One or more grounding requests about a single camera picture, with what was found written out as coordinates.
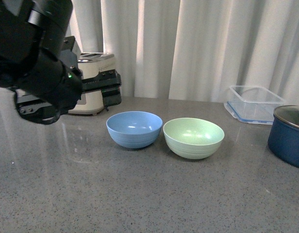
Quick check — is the blue saucepan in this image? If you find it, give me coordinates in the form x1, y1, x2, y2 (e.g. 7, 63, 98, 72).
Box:
267, 117, 299, 168

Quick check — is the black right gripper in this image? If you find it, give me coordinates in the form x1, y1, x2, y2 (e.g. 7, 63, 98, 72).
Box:
14, 36, 121, 124

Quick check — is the green plastic bowl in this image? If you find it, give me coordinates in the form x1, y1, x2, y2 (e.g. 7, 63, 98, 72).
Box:
163, 117, 225, 160

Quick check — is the clear plastic food container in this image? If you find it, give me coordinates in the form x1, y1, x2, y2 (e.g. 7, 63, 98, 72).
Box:
224, 85, 285, 125

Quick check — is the cream two-slot toaster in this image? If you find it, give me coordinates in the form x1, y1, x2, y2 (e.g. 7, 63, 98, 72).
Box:
68, 52, 116, 116

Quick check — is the white pleated curtain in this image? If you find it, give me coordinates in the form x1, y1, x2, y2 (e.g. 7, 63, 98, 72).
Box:
68, 0, 299, 105

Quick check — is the blue plastic bowl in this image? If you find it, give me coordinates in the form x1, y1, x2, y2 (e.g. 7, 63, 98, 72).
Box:
106, 111, 163, 149

